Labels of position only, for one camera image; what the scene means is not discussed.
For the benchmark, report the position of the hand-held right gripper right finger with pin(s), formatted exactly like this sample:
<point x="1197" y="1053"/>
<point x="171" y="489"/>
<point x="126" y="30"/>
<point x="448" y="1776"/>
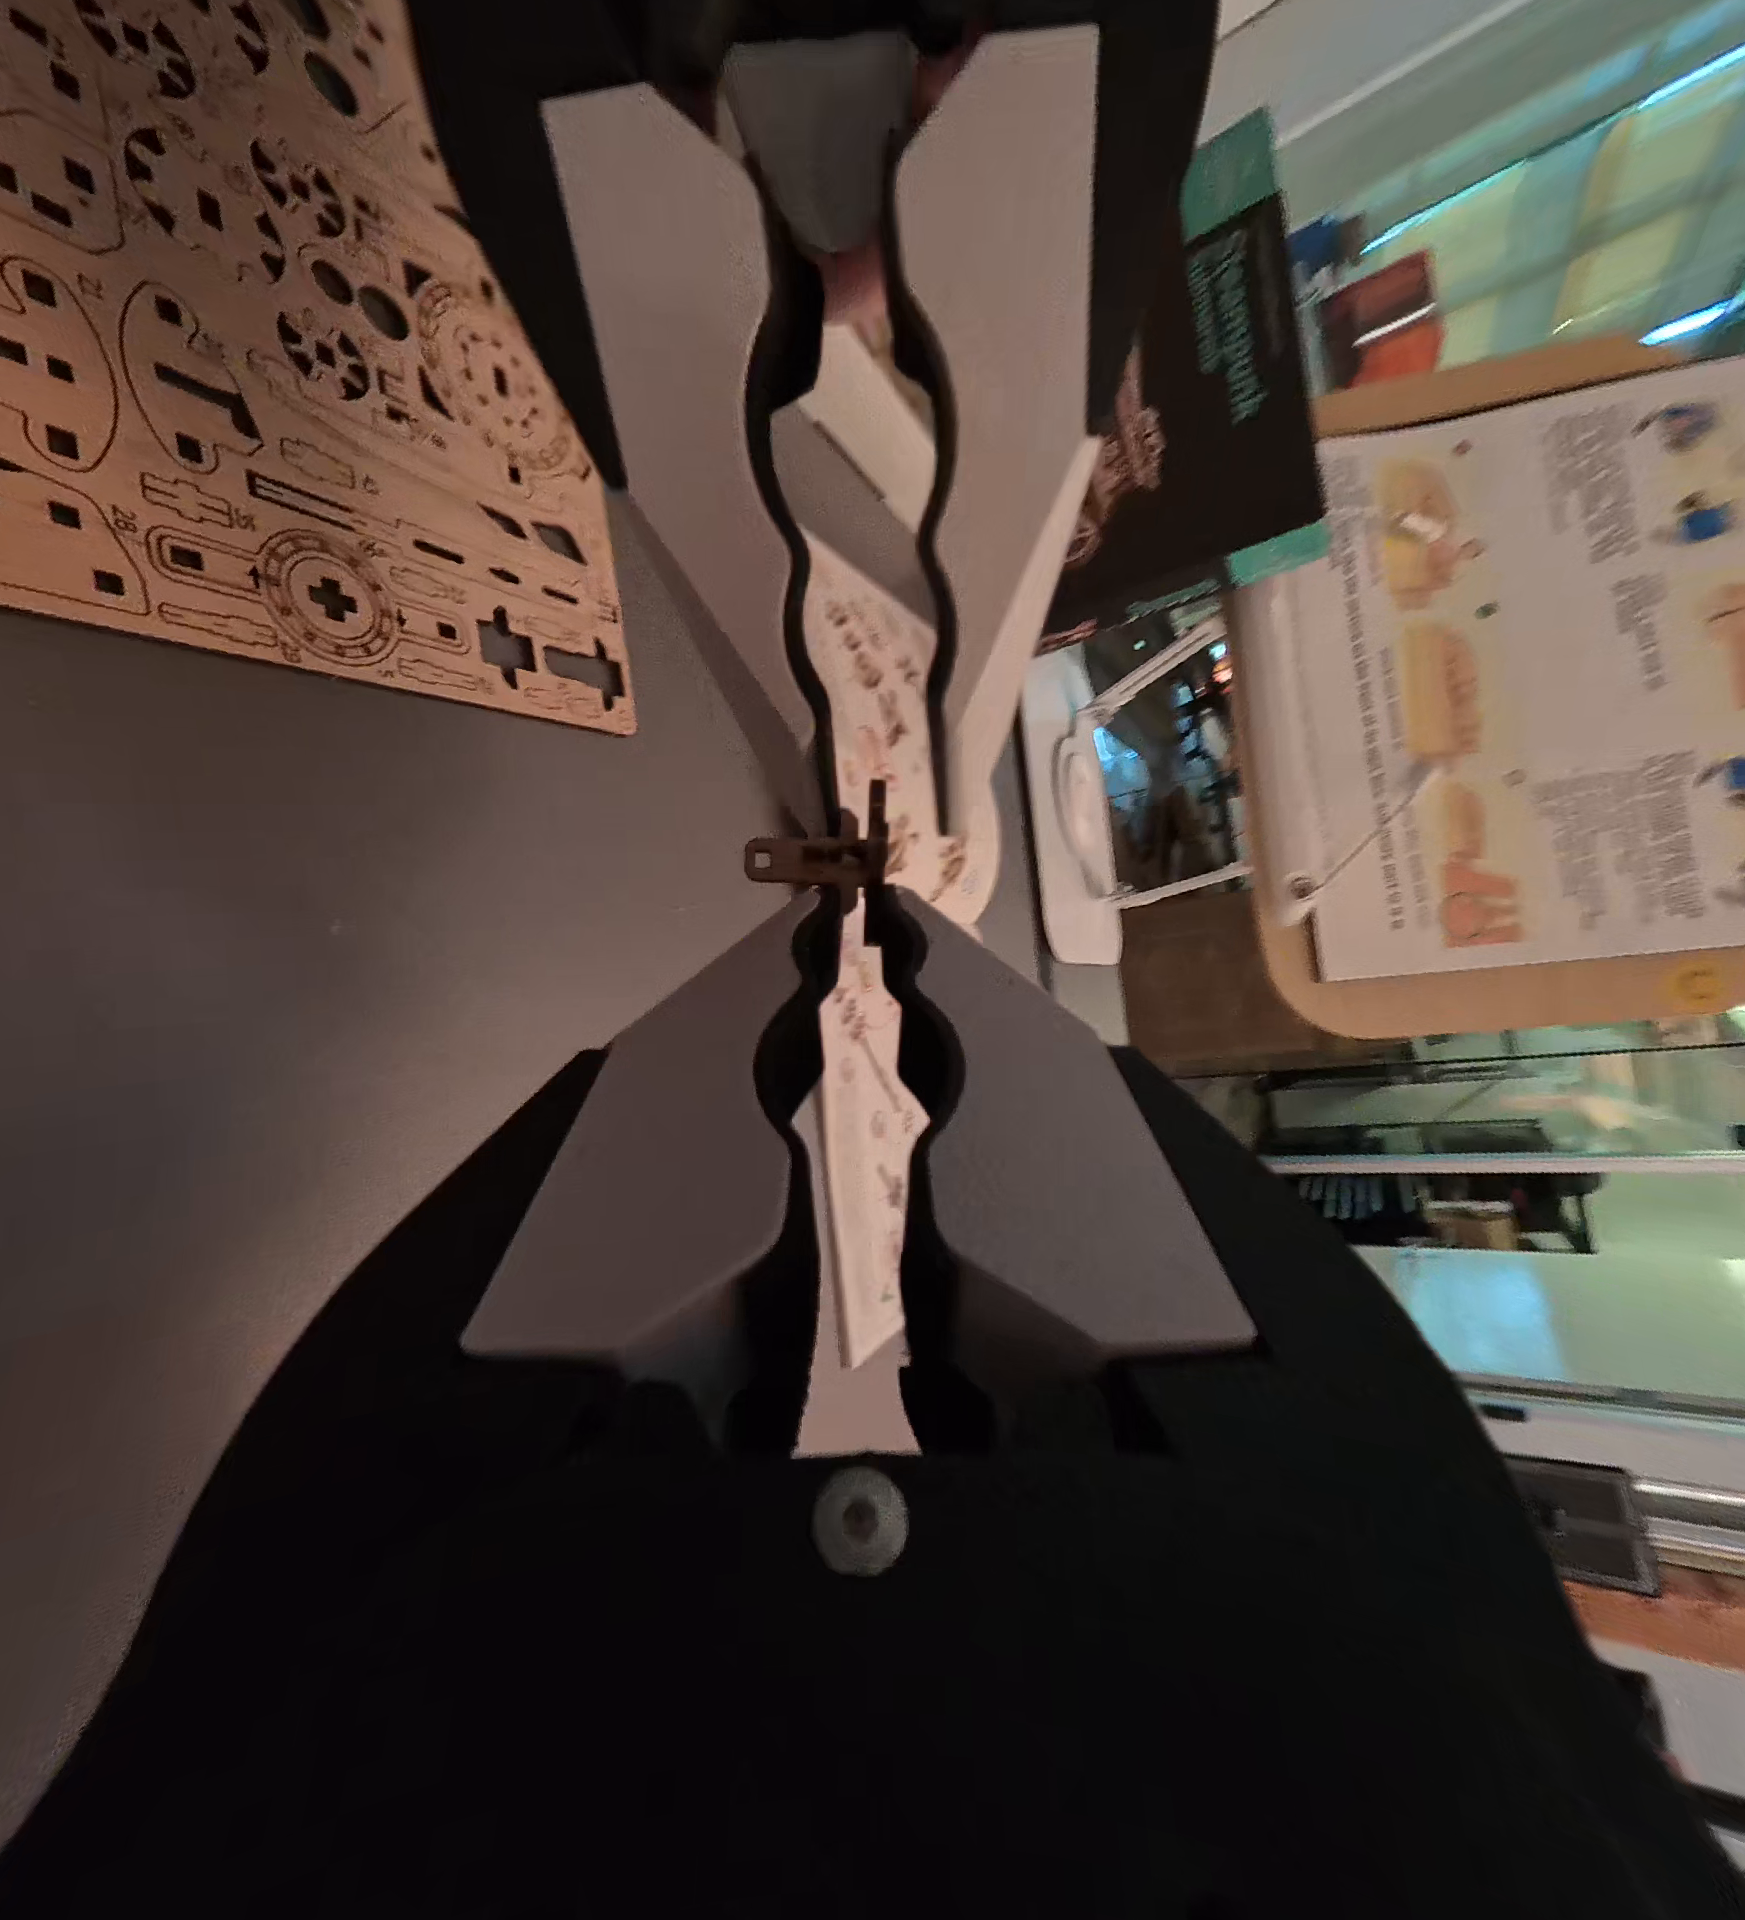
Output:
<point x="1082" y="1201"/>

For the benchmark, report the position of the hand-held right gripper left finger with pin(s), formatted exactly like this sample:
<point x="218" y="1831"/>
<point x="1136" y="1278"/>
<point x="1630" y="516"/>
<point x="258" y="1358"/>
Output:
<point x="632" y="1201"/>

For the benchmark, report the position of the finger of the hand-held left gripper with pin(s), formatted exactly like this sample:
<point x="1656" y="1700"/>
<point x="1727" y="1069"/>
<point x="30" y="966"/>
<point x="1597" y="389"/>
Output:
<point x="662" y="300"/>
<point x="1021" y="270"/>

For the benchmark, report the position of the black model kit box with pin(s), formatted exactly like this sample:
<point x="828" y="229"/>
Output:
<point x="1216" y="374"/>

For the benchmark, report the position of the laser-cut plywood parts sheet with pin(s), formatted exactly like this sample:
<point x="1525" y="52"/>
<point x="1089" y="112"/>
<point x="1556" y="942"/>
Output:
<point x="136" y="374"/>

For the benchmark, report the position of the assembly instruction booklet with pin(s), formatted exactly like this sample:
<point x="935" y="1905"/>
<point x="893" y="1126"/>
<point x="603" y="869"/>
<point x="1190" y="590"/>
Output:
<point x="873" y="1051"/>

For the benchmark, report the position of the wooden display board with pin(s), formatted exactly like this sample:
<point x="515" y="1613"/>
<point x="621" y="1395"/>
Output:
<point x="1352" y="989"/>

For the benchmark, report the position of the black framed panel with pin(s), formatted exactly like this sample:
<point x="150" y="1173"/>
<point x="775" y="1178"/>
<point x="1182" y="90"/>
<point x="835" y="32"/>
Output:
<point x="1577" y="1522"/>

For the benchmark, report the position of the yellow smiley sticker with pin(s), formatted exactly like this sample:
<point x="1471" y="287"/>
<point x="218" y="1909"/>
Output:
<point x="1693" y="983"/>

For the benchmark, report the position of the printed instruction sheet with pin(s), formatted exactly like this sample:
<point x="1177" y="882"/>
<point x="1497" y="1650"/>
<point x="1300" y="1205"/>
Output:
<point x="1563" y="676"/>

